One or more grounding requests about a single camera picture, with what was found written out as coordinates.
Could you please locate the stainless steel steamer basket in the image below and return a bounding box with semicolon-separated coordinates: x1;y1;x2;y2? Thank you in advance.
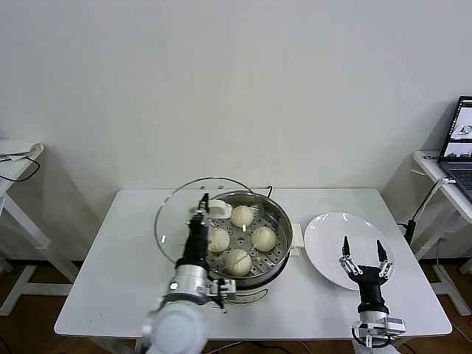
188;190;294;287

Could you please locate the cream electric pot base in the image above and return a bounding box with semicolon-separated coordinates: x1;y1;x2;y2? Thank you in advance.
206;223;304;306

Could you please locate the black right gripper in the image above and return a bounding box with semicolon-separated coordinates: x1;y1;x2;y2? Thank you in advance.
339;235;395;314

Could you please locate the grey open laptop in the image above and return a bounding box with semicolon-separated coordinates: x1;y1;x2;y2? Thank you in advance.
437;96;472;204

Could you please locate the white steamed baozi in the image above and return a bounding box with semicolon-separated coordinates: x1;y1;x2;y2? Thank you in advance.
206;227;230;254
230;205;254;229
251;226;277;252
223;249;253;277

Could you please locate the laptop power cable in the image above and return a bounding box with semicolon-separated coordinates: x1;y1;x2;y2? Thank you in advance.
411;177;455;222

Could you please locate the thin black cable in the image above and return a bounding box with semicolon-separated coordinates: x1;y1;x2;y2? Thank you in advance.
0;154;41;183

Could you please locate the white side table with laptop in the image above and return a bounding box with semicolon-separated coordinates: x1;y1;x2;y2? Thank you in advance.
412;150;472;316

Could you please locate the white side table with cloth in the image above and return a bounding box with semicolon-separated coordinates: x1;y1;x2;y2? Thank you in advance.
0;139;74;318

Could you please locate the round glass pot lid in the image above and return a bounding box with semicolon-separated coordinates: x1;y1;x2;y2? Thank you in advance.
153;177;285;274

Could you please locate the white round plate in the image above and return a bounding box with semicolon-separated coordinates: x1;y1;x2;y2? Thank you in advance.
303;211;396;292

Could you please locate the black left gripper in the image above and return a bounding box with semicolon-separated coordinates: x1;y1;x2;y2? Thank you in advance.
183;192;212;266

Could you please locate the white folded cloth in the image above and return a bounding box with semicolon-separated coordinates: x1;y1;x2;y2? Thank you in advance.
0;139;45;162

